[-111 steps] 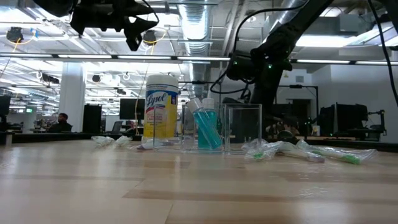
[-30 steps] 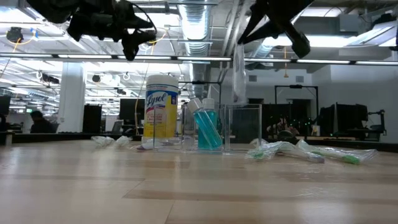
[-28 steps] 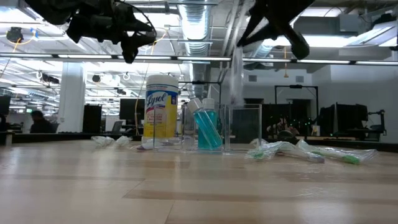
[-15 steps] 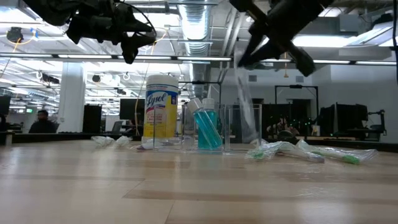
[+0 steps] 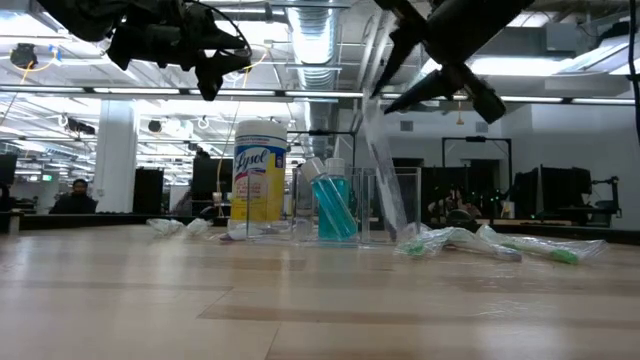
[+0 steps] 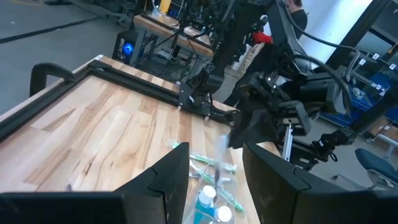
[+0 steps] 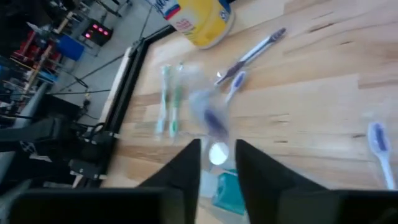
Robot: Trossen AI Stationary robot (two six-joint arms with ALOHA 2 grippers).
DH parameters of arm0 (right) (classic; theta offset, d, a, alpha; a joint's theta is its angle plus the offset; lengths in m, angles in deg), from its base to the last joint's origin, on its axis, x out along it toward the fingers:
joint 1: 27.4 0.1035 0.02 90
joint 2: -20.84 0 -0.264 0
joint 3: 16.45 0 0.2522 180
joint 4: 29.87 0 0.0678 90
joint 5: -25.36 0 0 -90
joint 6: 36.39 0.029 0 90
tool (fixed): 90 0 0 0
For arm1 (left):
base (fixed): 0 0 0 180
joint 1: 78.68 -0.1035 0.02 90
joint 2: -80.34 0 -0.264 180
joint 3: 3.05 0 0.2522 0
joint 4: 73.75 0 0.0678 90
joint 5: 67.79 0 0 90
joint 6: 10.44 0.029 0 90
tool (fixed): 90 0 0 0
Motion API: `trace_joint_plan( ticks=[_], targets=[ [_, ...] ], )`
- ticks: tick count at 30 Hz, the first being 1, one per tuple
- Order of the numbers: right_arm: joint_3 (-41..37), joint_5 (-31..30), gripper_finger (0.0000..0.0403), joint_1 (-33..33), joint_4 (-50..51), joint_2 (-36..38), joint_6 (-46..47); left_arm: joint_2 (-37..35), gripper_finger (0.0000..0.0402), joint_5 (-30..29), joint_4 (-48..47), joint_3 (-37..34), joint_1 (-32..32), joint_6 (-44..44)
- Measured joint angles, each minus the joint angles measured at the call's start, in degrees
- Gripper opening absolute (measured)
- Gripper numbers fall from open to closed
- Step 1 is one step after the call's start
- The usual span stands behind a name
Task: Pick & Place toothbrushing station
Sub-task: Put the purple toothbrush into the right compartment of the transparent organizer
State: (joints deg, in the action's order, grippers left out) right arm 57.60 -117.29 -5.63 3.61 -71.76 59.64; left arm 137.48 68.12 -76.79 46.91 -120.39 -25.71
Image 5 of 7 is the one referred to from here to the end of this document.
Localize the yellow Lysol wipes canister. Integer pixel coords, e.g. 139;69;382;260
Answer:
228;119;289;237

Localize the black gantry frame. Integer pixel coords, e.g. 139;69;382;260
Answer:
441;135;514;211

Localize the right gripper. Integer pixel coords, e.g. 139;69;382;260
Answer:
370;0;535;115

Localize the clear acrylic organizer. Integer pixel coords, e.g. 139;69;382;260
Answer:
244;165;423;246

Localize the black cable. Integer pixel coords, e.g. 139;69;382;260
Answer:
627;0;640;146

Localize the person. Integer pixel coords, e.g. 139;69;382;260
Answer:
48;178;99;216

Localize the green toothbrush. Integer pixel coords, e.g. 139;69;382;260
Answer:
476;223;609;266
394;225;524;264

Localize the ceiling light strip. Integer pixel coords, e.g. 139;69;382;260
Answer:
499;94;637;107
0;85;366;100

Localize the black robot rig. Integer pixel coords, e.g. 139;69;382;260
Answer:
513;166;624;227

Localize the black monitor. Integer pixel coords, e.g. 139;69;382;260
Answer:
191;155;234;204

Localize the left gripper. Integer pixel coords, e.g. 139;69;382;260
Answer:
107;3;251;102

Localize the white building column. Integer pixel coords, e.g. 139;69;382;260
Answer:
93;99;139;214

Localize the blue mouthwash bottle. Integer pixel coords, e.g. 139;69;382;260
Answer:
299;156;360;242
317;157;352;241

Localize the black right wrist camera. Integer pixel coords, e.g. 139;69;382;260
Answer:
459;64;507;125

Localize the silver ventilation duct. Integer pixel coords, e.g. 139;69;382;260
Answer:
284;0;347;161

